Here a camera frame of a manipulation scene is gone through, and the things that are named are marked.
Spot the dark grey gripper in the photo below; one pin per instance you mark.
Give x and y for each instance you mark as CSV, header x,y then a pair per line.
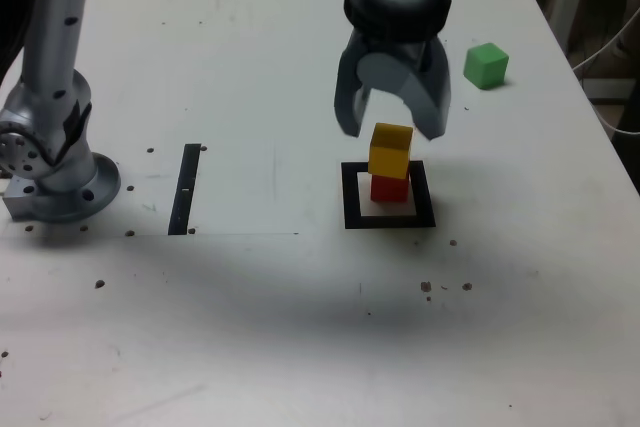
x,y
405,49

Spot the yellow cube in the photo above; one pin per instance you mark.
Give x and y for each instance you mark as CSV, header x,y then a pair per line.
x,y
390,157

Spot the red cube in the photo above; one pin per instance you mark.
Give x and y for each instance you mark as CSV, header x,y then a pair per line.
x,y
390,189

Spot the green cube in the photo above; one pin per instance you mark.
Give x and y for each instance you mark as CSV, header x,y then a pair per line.
x,y
482,69

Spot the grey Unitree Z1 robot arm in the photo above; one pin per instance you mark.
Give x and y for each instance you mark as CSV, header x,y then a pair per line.
x,y
50,47

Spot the black tape square outline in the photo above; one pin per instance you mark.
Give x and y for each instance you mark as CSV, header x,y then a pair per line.
x,y
350,197

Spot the black tape strip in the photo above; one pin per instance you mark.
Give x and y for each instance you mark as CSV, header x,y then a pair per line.
x,y
184,207

